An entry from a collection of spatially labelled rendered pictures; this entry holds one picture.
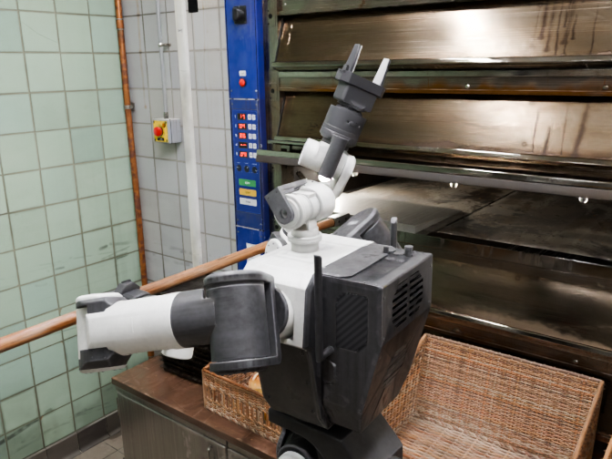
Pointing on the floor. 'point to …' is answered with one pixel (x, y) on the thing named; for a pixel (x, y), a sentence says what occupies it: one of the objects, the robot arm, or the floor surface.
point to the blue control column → (238, 35)
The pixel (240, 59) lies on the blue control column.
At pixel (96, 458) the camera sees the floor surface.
